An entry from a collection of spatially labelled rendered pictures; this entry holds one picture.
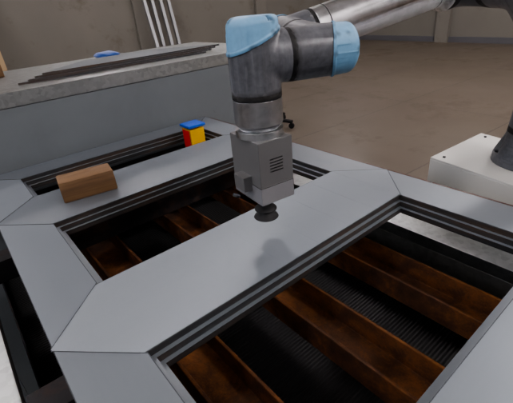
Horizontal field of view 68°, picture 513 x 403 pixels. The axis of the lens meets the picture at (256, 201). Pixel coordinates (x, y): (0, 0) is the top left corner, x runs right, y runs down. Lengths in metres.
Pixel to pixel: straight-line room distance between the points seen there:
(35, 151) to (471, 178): 1.24
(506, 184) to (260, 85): 0.75
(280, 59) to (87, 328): 0.45
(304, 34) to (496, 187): 0.72
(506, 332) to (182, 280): 0.44
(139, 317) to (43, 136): 0.85
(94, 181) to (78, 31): 7.41
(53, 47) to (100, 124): 6.89
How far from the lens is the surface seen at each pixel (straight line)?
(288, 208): 0.76
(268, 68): 0.55
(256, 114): 0.56
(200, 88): 1.49
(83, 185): 0.95
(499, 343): 0.55
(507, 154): 1.19
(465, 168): 1.15
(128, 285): 0.63
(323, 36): 0.58
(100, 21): 8.40
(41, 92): 1.29
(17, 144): 1.30
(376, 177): 0.89
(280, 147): 0.58
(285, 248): 0.64
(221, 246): 0.66
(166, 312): 0.56
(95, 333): 0.57
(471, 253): 0.98
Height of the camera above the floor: 1.22
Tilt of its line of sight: 28 degrees down
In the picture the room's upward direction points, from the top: 5 degrees counter-clockwise
